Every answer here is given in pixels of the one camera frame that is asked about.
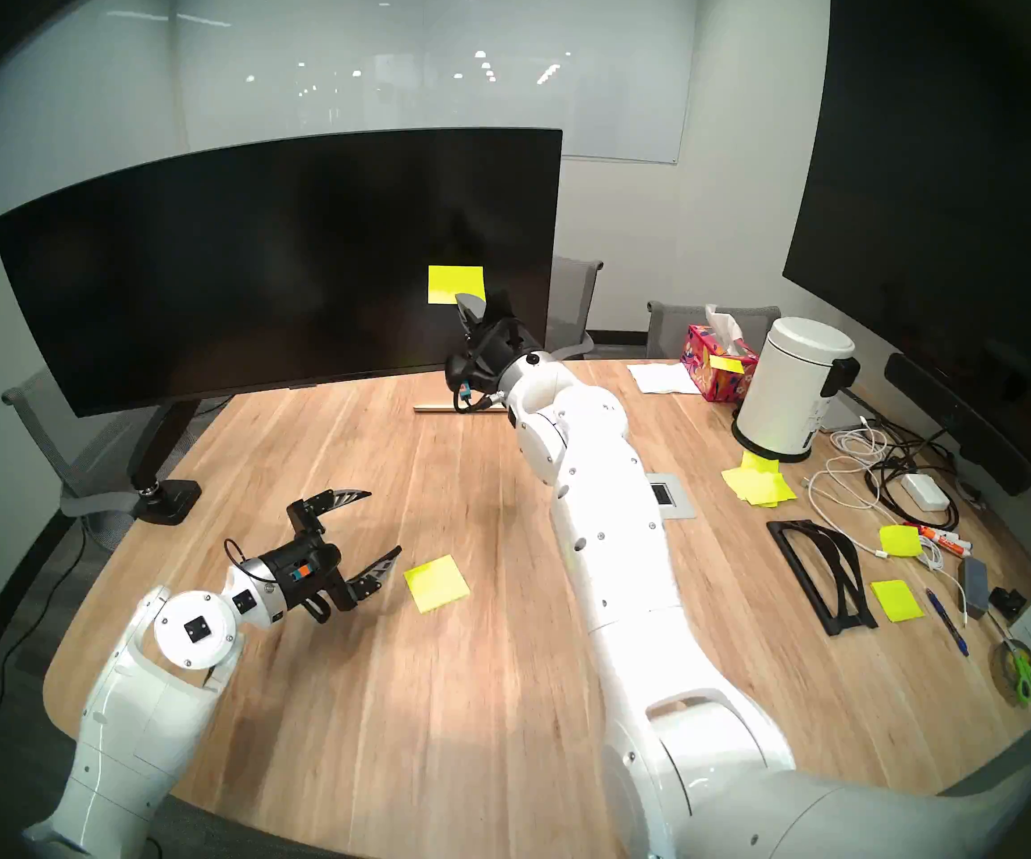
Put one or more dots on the white power adapter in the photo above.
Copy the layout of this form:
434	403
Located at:
924	492

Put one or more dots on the small yellow sticky note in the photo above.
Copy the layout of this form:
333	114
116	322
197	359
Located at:
725	363

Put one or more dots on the grey mesh office chair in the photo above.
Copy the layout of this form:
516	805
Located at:
59	455
569	302
672	329

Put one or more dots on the white cylindrical pedal bin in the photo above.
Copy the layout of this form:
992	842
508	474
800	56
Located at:
784	392

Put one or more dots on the blue ballpoint pen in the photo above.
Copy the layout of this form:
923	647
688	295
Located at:
946	622

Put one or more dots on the white paper napkin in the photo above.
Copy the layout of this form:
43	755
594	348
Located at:
663	378

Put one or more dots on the crumpled yellow sticky notes pile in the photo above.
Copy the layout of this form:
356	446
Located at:
757	483

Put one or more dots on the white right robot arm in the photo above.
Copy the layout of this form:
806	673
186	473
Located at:
632	580

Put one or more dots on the small black clip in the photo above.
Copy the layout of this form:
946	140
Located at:
1007	600

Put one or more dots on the grey whiteboard eraser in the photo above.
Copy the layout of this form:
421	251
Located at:
974	587

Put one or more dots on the red white marker pen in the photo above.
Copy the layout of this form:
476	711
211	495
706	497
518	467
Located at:
945	537

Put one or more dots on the black frame laptop stand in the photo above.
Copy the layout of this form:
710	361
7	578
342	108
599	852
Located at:
800	573

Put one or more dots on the glass wall whiteboard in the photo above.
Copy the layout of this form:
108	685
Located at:
390	61

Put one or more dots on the curled yellow sticky note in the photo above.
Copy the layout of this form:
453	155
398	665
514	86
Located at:
900	541

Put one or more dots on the rose gold closed laptop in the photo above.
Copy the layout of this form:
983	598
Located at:
435	407

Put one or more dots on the curved black computer monitor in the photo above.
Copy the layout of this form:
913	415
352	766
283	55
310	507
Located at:
283	267

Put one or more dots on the yellow sticky note pad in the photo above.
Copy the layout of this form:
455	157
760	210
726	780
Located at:
437	584

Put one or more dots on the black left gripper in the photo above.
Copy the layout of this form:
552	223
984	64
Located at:
305	571

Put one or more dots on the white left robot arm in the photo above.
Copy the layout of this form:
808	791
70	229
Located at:
140	696

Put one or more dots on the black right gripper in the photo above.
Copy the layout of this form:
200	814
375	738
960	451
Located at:
488	356

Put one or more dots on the single yellow sticky note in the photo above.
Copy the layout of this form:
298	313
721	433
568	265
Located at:
455	284

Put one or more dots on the silver table power outlet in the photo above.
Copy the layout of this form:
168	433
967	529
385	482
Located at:
672	496

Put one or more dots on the black video sound bar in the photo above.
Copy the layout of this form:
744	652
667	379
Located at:
954	419

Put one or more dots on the colourful floral tissue box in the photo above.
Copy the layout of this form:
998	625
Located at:
717	374

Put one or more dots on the flat yellow sticky note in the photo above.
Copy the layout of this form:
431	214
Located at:
896	600

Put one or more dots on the large black wall television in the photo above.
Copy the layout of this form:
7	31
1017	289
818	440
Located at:
945	195

